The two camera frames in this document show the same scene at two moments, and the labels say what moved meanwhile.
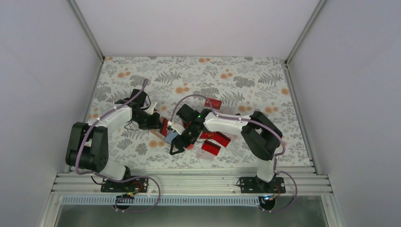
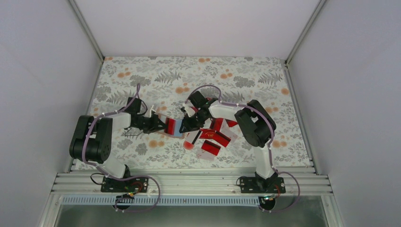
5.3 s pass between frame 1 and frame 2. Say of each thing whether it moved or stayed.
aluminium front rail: stayed
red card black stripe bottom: stayed
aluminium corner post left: stayed
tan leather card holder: moved
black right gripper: moved
